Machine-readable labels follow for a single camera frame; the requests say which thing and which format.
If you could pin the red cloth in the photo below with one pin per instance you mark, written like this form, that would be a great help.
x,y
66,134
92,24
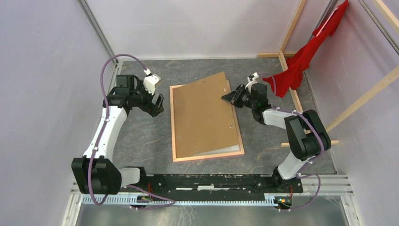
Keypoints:
x,y
292,77

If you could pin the aluminium side rail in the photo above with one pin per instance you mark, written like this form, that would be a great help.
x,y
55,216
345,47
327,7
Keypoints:
x,y
104,140

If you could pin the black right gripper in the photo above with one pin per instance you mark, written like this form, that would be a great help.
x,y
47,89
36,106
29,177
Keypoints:
x,y
232,97

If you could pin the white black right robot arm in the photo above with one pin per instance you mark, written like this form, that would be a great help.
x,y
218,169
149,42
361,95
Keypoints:
x,y
307,136

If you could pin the light wooden beam structure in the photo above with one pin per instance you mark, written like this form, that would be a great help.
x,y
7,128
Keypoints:
x,y
354,76

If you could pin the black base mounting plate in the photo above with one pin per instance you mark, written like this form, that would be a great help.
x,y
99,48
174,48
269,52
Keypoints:
x,y
217,187

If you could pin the brown backing board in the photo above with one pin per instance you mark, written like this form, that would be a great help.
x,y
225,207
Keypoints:
x,y
203,121

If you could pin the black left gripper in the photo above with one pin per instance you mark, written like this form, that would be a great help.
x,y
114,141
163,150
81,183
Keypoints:
x,y
154,109

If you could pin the ocean landscape photo print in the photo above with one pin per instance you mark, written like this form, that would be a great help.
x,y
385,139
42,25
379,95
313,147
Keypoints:
x,y
230,149

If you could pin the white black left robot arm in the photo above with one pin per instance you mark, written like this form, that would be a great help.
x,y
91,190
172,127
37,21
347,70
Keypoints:
x,y
94,172

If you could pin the aluminium front rail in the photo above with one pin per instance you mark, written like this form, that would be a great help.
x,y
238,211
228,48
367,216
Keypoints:
x,y
325,184

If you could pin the white slotted cable duct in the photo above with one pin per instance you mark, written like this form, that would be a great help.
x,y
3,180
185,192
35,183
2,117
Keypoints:
x,y
141,201

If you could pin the pink wooden picture frame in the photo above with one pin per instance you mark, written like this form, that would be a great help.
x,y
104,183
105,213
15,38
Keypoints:
x,y
241,150

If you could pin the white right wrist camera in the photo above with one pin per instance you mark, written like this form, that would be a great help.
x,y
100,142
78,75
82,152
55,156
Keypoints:
x,y
251,80

